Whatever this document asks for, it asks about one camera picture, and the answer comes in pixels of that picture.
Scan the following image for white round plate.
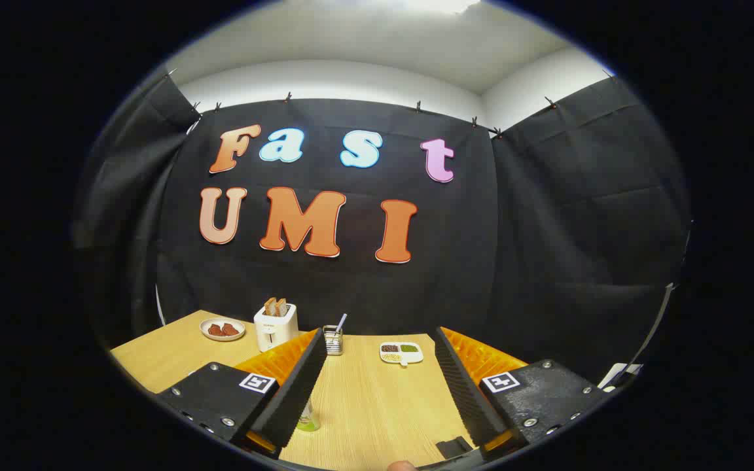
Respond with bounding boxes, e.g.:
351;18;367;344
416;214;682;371
200;317;246;342

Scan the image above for white divided bean dish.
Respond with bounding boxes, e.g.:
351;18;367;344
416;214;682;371
379;341;424;368

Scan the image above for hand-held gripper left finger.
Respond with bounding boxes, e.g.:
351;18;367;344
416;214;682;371
154;327;329;459

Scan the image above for wooden table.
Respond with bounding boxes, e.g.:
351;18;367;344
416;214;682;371
110;309;535;468

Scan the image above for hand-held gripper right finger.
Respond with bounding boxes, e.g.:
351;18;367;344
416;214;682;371
433;326;613;462

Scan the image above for white toaster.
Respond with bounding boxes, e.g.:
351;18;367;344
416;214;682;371
253;303;299;353

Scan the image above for clear plastic juice bottle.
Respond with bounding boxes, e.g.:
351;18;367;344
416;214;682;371
296;398;321;432

